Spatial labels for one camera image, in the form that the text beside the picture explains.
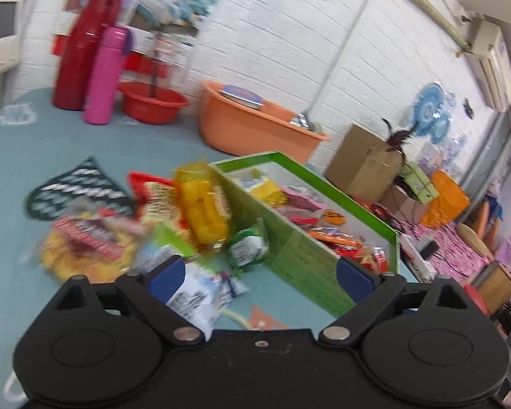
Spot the pink thermos bottle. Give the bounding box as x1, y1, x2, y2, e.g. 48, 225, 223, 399
83, 26, 133, 125

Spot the beige old monitor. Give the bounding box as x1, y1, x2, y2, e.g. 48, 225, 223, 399
0, 0, 26, 82

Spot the beige air conditioner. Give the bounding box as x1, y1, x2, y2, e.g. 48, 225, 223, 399
466, 17, 511, 111

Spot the brown wooden box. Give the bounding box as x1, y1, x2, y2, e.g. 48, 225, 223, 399
477, 262, 511, 314

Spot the green cardboard box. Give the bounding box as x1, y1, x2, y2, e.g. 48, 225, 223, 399
208, 151, 401, 318

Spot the woven straw fan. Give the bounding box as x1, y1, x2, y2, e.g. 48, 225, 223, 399
456, 223, 495, 258

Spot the white power strip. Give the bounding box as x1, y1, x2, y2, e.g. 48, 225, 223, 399
400, 234, 437, 284

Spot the red biscuit snack bag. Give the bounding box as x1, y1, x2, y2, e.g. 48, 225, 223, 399
128, 171, 188, 226

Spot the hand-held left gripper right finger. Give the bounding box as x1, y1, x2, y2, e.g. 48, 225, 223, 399
319, 256, 480, 347

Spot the clear yellow chips packet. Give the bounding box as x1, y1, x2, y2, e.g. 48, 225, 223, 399
174, 163, 234, 251

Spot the small tan cardboard box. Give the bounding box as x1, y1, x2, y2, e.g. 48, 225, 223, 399
381, 185, 431, 224

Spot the shiny metal utensil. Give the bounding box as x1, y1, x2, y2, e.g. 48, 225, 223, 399
290, 111, 322, 133

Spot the red plastic object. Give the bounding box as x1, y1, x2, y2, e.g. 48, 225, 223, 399
464, 285, 490, 316

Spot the orange bag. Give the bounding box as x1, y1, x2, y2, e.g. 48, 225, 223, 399
421, 169, 470, 227

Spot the grey window frame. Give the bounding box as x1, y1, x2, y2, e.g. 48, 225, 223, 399
460, 106, 511, 197

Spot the orange plastic tub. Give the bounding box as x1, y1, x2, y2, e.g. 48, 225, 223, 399
198, 80, 330, 163

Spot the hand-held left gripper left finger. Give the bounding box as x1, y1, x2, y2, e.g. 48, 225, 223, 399
43, 256, 206, 346

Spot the pile of assorted snack packets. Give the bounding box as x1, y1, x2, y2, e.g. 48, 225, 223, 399
38, 162, 388, 286

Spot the large red thermos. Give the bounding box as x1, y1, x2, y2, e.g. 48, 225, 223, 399
52, 0, 124, 111

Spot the small pale green box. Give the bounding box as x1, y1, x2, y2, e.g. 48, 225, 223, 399
398, 162, 439, 204

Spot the white wall pipe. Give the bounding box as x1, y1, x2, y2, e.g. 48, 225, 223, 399
311, 0, 377, 116

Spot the red plastic basin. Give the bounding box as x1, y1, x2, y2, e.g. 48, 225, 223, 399
118, 81, 190, 125

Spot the large blue paper fan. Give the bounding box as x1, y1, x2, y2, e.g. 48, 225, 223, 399
411, 83, 446, 137

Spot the white printed snack pouch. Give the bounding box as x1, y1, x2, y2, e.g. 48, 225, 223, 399
166, 261, 250, 338

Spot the blue round lid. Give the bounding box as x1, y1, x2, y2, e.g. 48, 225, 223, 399
220, 86, 265, 109

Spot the small green snack pouch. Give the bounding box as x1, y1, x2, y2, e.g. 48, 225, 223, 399
227, 221, 270, 268

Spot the dark red dried plant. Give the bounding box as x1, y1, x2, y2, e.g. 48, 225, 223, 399
381, 118, 414, 154

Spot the pale floral wall decoration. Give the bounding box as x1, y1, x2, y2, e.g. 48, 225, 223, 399
419, 132, 469, 171

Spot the beige ceiling pipe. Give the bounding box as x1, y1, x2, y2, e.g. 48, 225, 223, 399
372, 0, 471, 49

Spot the small blue paper fan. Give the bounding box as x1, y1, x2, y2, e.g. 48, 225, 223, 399
432, 111, 453, 145

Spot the dark brown stick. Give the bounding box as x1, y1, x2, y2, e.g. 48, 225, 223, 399
150, 30, 161, 96

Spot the large brown cardboard box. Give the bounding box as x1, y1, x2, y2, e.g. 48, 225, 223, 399
326, 123, 405, 203

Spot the pink floral cloth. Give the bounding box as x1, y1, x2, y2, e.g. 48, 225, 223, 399
402, 219, 495, 284

